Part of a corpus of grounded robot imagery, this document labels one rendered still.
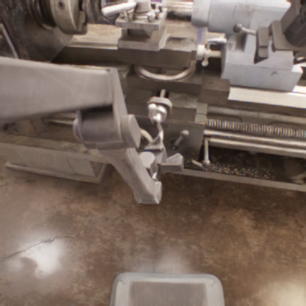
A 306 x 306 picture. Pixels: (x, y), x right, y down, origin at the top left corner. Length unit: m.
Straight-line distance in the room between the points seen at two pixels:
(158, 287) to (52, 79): 1.08
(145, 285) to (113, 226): 0.52
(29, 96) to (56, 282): 1.42
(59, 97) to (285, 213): 1.71
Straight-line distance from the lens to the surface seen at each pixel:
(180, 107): 0.93
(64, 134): 1.50
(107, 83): 0.37
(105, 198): 1.69
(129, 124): 0.39
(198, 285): 1.23
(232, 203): 1.72
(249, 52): 1.13
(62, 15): 1.22
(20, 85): 0.23
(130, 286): 1.22
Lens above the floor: 1.46
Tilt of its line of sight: 51 degrees down
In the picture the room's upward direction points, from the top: 1 degrees counter-clockwise
